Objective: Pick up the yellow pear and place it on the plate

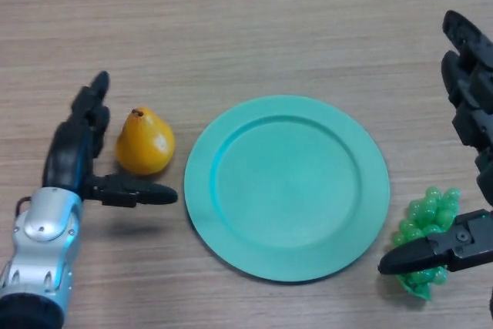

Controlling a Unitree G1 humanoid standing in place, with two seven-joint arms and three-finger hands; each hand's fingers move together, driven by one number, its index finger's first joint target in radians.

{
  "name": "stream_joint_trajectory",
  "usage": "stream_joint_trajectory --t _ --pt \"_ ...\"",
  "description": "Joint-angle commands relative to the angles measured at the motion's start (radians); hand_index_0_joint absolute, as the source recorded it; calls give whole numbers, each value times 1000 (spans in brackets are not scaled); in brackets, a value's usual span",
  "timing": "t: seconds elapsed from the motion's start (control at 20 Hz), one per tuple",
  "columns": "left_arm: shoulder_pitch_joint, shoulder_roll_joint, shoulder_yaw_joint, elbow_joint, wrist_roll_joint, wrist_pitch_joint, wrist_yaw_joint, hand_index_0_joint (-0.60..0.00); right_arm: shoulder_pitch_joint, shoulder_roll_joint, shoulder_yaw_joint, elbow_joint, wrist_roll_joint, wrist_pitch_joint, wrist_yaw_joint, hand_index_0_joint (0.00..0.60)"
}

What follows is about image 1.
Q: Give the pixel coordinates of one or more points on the green grapes bunch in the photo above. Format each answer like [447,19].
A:
[431,209]

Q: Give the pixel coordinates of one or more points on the yellow pear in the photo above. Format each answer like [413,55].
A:
[144,144]

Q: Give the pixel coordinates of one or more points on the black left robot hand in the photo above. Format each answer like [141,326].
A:
[65,155]

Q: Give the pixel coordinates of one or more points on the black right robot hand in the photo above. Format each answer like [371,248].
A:
[477,113]

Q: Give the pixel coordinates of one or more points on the green round plate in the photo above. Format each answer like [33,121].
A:
[287,190]

